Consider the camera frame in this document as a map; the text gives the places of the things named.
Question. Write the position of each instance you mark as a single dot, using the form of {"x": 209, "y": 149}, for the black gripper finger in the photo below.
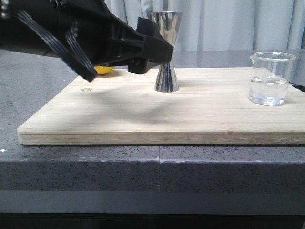
{"x": 147, "y": 27}
{"x": 148, "y": 53}

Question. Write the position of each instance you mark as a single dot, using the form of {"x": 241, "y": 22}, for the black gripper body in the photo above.
{"x": 90, "y": 34}

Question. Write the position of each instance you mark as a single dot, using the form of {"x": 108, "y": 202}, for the steel hourglass jigger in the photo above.
{"x": 169, "y": 24}

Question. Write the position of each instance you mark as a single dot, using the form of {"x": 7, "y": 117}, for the clear glass beaker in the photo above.
{"x": 271, "y": 72}

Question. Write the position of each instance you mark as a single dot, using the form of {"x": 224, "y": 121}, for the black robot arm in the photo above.
{"x": 31, "y": 26}

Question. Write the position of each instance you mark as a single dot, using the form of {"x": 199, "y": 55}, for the yellow lemon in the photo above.
{"x": 101, "y": 70}

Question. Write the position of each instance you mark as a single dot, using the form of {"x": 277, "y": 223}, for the grey curtain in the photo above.
{"x": 222, "y": 25}

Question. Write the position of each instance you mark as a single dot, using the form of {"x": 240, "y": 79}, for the light wooden cutting board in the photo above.
{"x": 210, "y": 107}

